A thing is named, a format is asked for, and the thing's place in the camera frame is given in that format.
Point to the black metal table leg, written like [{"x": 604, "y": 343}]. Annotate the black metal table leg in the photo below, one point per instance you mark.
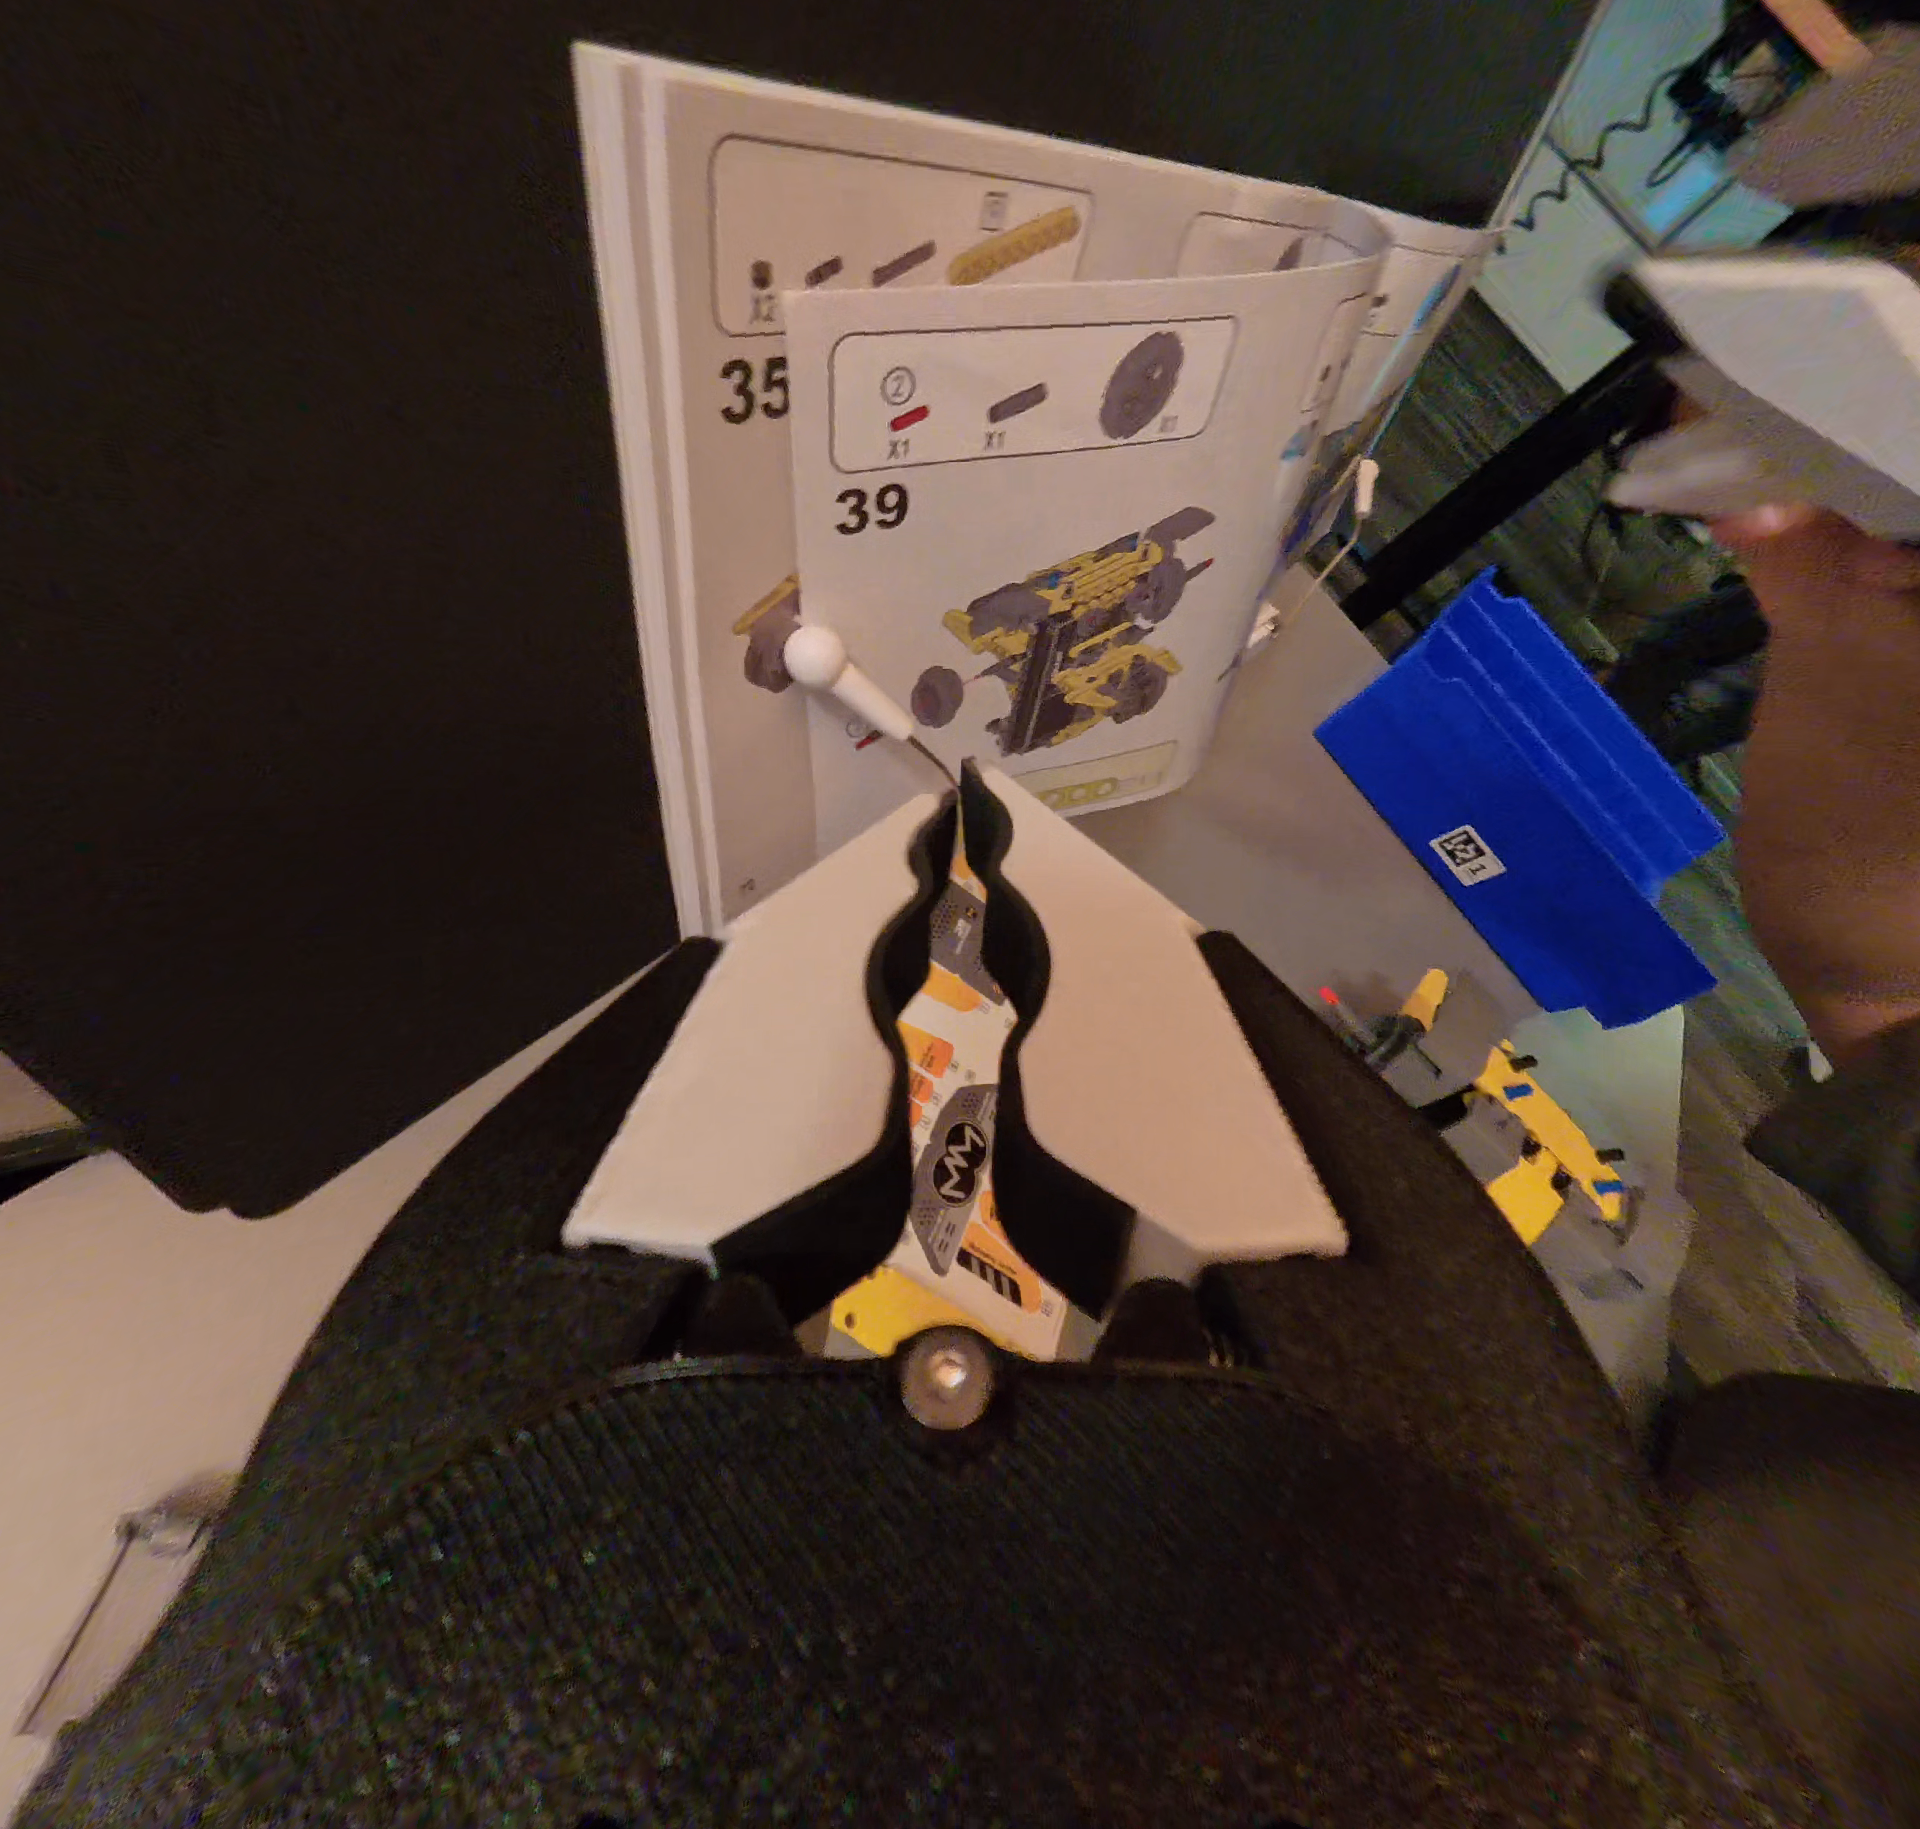
[{"x": 1501, "y": 492}]

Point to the person's right hand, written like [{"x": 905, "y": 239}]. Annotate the person's right hand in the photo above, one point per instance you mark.
[{"x": 1845, "y": 644}]

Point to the person's dark brown shirt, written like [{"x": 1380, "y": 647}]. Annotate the person's dark brown shirt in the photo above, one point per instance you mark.
[{"x": 1801, "y": 1559}]

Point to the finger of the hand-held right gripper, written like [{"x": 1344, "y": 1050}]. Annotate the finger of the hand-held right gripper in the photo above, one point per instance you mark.
[
  {"x": 1688, "y": 478},
  {"x": 1801, "y": 357}
]

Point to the white-tipped page holder peg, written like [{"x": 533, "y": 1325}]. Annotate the white-tipped page holder peg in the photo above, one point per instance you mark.
[
  {"x": 1369, "y": 486},
  {"x": 815, "y": 653}
]

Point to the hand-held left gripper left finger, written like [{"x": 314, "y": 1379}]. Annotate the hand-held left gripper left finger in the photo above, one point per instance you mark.
[{"x": 751, "y": 1079}]

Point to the yellow grey toy brick vehicle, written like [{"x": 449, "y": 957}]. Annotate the yellow grey toy brick vehicle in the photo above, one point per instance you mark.
[{"x": 1546, "y": 1155}]

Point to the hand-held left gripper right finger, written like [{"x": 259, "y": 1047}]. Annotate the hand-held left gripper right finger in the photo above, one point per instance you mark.
[{"x": 1170, "y": 1079}]

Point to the blue storage bin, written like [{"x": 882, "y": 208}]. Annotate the blue storage bin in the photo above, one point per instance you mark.
[{"x": 1531, "y": 810}]

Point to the toy assembly instruction booklet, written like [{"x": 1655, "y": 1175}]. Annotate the toy assembly instruction booklet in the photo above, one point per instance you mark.
[{"x": 1051, "y": 584}]

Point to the yellow grey sticker sheet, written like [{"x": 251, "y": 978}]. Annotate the yellow grey sticker sheet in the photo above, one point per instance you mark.
[{"x": 953, "y": 1184}]

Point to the yellow plastic toy plate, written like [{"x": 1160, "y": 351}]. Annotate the yellow plastic toy plate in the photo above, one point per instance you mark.
[{"x": 886, "y": 1310}]

